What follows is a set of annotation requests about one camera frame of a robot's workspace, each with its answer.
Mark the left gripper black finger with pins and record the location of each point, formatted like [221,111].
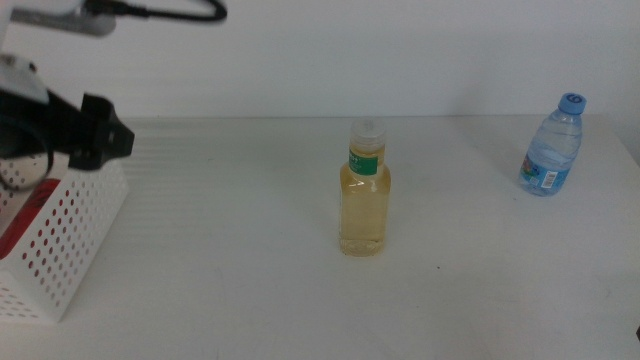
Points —
[105,140]

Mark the red cola can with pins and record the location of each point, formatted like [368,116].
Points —
[25,220]

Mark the clear water bottle blue cap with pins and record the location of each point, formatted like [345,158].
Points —
[550,150]

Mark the yellow tea bottle green label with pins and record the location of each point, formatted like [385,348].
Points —
[364,215]

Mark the white perforated plastic basket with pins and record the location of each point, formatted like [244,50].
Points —
[52,307]

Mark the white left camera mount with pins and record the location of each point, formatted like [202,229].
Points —
[20,80]

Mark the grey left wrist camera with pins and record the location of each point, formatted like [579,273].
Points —
[65,22]

